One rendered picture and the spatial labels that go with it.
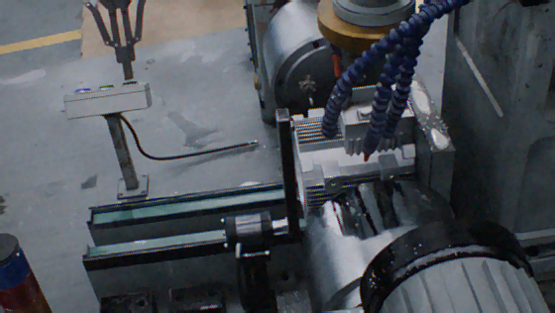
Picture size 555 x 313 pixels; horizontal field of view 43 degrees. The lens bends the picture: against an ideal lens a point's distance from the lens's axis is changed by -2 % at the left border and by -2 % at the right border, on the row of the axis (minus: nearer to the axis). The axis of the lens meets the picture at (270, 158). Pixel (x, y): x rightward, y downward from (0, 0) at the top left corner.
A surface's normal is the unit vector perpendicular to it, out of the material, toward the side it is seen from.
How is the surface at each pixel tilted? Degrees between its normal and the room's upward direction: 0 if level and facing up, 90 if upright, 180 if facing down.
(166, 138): 0
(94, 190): 0
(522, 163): 90
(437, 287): 22
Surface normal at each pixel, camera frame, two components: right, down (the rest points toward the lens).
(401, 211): 0.07, -0.77
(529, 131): 0.11, 0.65
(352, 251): -0.60, -0.57
